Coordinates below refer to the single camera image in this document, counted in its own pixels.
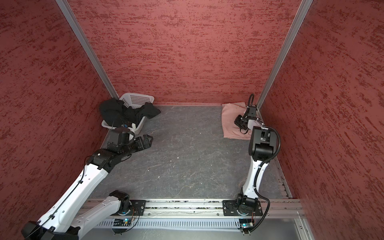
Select pink shorts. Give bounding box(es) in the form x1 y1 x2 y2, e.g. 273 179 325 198
222 102 252 140

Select black shorts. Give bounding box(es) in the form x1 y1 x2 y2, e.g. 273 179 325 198
99 99 161 127

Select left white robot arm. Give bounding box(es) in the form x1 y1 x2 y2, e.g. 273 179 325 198
21 129 153 240

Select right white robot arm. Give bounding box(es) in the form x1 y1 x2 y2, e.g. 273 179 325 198
235 115 281 216

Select white plastic laundry basket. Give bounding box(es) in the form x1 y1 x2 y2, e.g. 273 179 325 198
102 93 155 135

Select left circuit board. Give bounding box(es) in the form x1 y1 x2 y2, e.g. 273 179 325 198
113 219 132 228

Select circuit board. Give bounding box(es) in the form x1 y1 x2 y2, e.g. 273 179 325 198
113 219 132 228
239 219 255 233

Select right circuit board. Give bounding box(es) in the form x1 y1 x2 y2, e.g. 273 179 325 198
239 219 255 233

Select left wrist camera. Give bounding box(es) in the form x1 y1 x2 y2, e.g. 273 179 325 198
105 128 136 153

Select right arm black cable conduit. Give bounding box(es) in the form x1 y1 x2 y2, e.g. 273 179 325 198
239 93 282 233

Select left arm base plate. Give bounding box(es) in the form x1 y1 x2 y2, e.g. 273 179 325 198
117 200 147 217

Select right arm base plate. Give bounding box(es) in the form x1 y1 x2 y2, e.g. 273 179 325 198
222 199 263 217

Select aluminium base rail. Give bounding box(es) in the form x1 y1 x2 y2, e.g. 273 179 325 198
142 199 307 219

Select white slotted cable duct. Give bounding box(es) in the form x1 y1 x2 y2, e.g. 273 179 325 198
95 218 241 229

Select left aluminium corner post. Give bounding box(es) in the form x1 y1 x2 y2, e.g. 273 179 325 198
56 0 119 99

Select aluminium corner post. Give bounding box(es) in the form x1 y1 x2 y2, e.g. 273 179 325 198
257 0 313 110
56 0 119 99

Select right aluminium corner post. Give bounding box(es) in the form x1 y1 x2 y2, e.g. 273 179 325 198
257 0 313 110

